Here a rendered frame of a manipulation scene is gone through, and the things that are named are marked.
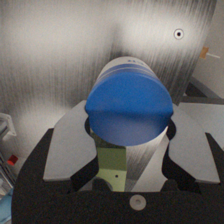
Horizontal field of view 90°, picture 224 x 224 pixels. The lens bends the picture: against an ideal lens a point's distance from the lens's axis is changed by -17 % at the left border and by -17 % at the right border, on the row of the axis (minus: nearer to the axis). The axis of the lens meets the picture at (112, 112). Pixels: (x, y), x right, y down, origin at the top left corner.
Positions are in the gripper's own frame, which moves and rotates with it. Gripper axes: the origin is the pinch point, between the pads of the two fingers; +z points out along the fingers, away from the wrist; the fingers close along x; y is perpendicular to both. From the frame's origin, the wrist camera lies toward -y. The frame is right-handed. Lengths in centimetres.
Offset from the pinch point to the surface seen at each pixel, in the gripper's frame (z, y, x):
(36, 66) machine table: 16.8, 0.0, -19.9
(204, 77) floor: 100, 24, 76
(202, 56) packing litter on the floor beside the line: 99, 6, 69
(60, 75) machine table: 16.8, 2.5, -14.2
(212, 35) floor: 100, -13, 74
